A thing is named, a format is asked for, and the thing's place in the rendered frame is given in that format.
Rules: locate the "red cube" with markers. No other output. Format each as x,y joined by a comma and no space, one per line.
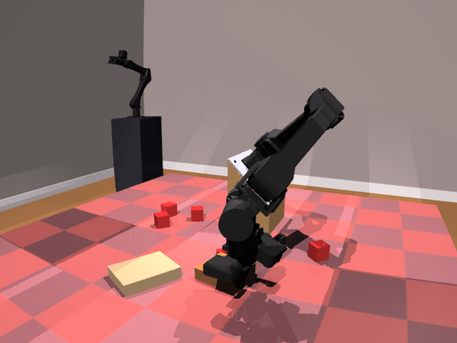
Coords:
161,220
318,250
170,208
197,214

